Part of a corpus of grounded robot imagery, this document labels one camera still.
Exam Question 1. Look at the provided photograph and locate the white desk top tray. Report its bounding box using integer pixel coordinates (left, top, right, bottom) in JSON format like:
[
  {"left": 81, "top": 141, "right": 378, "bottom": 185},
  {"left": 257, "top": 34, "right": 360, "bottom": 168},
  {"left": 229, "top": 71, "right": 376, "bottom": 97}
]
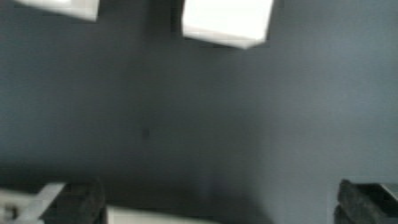
[{"left": 106, "top": 206, "right": 220, "bottom": 224}]

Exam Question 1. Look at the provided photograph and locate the white leg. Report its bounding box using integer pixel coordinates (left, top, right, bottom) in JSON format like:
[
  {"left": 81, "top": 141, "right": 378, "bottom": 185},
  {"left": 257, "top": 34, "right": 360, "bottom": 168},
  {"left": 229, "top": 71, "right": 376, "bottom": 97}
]
[
  {"left": 14, "top": 0, "right": 101, "bottom": 21},
  {"left": 181, "top": 0, "right": 275, "bottom": 49}
]

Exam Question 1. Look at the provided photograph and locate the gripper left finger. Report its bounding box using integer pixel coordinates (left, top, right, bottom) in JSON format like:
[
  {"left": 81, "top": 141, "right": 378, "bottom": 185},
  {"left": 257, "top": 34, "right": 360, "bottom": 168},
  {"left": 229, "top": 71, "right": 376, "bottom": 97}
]
[{"left": 0, "top": 181, "right": 108, "bottom": 224}]

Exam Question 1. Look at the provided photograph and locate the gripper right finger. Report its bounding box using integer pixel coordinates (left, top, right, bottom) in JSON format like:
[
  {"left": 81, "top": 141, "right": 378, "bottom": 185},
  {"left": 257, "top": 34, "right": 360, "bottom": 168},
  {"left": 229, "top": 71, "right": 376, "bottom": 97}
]
[{"left": 332, "top": 179, "right": 398, "bottom": 224}]

